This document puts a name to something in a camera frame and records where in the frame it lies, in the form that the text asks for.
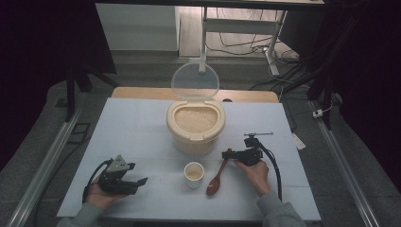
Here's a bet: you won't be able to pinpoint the aluminium rail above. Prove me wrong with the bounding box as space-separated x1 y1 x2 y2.
308 100 384 227
6 107 83 227

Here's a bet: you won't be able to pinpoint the person's right hand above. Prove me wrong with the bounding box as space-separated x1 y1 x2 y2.
235 160 271 198

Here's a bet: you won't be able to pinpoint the white cabinet panel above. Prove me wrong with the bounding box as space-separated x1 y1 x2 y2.
95 3 180 52

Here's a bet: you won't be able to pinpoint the black tripod stand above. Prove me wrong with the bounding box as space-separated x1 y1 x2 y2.
64 61 121 123

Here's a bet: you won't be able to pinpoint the person's left hand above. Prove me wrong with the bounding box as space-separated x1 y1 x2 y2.
85 183 127 211

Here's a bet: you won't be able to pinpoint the black floor cables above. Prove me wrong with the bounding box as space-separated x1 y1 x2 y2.
206 8 301 60

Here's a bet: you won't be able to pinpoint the white desk frame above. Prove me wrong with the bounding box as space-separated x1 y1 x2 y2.
199 6 288 77

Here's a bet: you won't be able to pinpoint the brown wooden spoon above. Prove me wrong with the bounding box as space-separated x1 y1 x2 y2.
205 148 234 197

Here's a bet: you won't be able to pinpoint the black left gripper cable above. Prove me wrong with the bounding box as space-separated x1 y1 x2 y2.
82 159 113 204

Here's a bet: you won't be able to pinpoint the white paper tag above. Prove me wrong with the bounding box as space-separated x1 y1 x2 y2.
291 131 307 151

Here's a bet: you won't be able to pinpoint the clear round container lid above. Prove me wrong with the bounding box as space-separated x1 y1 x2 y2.
170 61 220 102

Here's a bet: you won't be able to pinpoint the beige rice container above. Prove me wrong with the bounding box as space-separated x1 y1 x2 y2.
166 98 227 156

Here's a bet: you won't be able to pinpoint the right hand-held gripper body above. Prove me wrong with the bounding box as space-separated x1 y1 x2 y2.
235 131 274 167

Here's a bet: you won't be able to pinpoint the white ribbed cup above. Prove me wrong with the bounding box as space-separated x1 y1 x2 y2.
183 161 205 189

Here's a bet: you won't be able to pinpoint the black metal stand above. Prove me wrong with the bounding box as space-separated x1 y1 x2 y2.
280 12 362 131

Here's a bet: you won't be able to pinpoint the white rice in container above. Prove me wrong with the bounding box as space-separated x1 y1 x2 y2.
174 106 218 134

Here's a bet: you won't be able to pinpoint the wooden table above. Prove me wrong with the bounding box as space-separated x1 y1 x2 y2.
112 87 280 104

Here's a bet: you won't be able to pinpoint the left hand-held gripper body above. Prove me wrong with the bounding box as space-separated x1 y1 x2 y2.
98 154 137 196

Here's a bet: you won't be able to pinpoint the dark curtain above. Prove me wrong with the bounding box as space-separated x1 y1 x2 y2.
324 0 401 181
0 0 117 173

